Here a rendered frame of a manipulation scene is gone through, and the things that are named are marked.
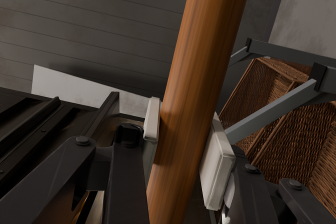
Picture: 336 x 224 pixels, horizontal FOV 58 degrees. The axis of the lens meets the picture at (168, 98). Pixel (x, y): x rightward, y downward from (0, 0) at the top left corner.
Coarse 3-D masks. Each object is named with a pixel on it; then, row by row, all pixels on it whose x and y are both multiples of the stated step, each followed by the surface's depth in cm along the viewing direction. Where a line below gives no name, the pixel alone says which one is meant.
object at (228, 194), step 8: (240, 152) 16; (240, 160) 15; (232, 176) 14; (232, 184) 13; (272, 184) 14; (224, 192) 14; (232, 192) 13; (272, 192) 13; (224, 200) 14; (272, 200) 13; (280, 200) 12; (280, 208) 13; (288, 208) 12; (280, 216) 13; (288, 216) 13
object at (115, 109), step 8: (112, 96) 156; (112, 104) 147; (104, 112) 132; (112, 112) 148; (96, 120) 122; (104, 120) 130; (112, 120) 149; (96, 128) 115; (104, 128) 130; (112, 128) 150; (88, 136) 107; (96, 136) 116; (104, 136) 131; (112, 136) 151; (96, 144) 116; (104, 144) 132; (88, 192) 107; (80, 208) 97
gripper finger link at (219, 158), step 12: (216, 120) 18; (216, 132) 16; (216, 144) 15; (228, 144) 15; (204, 156) 17; (216, 156) 14; (228, 156) 14; (204, 168) 16; (216, 168) 14; (228, 168) 14; (204, 180) 16; (216, 180) 14; (204, 192) 15; (216, 192) 14; (204, 204) 15; (216, 204) 14
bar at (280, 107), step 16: (256, 48) 96; (272, 48) 96; (288, 48) 96; (304, 64) 97; (320, 64) 50; (320, 80) 49; (288, 96) 51; (304, 96) 51; (320, 96) 52; (256, 112) 53; (272, 112) 52; (240, 128) 53; (256, 128) 53
